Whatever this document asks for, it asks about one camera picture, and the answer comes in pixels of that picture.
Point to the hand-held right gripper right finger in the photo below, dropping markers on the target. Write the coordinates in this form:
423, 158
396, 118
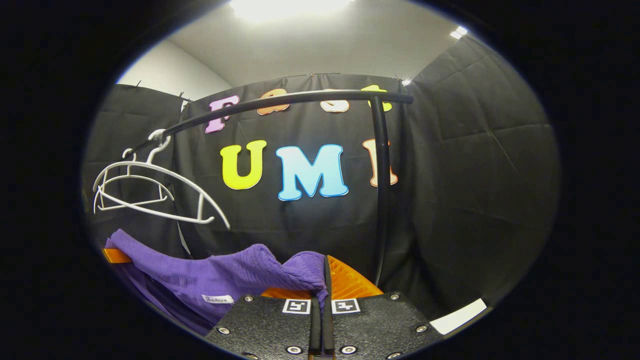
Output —
385, 325

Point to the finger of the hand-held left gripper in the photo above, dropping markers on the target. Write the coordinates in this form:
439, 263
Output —
117, 256

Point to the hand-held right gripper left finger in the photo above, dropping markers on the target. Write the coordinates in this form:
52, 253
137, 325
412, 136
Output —
265, 327

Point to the purple knit jacket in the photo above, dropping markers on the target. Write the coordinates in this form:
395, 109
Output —
225, 280

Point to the white clothes hanger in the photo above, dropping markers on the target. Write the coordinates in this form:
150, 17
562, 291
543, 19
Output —
201, 210
132, 175

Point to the black clothes rack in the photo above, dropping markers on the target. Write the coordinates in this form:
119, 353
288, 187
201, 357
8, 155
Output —
381, 200

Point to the black backdrop cloth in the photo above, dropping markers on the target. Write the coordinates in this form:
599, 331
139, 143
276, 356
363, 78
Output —
475, 175

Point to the large ceiling light panel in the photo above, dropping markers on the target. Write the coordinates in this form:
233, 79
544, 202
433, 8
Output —
287, 7

